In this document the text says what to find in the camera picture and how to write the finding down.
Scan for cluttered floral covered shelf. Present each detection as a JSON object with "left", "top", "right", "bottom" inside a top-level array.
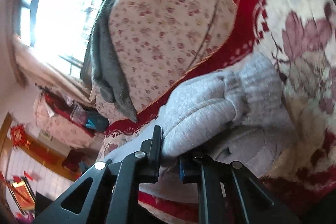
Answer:
[{"left": 33, "top": 93, "right": 104, "bottom": 150}]

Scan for pink floral folded quilt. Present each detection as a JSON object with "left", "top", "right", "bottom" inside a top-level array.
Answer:
[{"left": 92, "top": 0, "right": 236, "bottom": 122}]

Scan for grey fleece garment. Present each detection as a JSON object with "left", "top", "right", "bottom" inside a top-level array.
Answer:
[{"left": 84, "top": 0, "right": 138, "bottom": 123}]

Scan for red floral bed blanket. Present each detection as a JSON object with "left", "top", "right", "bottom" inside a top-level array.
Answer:
[{"left": 98, "top": 0, "right": 335, "bottom": 223}]

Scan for beige window curtain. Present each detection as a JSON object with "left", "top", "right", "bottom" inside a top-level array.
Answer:
[{"left": 12, "top": 34, "right": 95, "bottom": 107}]

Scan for window with dark frame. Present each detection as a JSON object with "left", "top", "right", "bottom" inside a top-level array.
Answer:
[{"left": 15, "top": 0, "right": 132, "bottom": 80}]

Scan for light grey knit pants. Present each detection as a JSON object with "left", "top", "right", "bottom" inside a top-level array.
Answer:
[{"left": 107, "top": 53, "right": 298, "bottom": 203}]

